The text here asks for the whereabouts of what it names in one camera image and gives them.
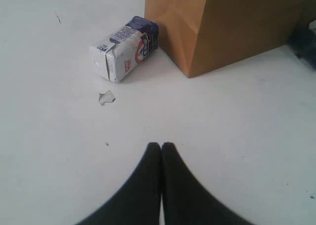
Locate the blue white milk carton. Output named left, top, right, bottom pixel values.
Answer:
left=89, top=16, right=159, bottom=83

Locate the brown paper bag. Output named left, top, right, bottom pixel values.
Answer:
left=145, top=0, right=316, bottom=77

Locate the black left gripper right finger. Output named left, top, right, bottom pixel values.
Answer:
left=161, top=142, right=249, bottom=225

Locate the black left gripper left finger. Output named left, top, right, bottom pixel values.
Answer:
left=79, top=143, right=162, bottom=225

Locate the white long noodle package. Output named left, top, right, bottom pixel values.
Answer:
left=287, top=27, right=316, bottom=70

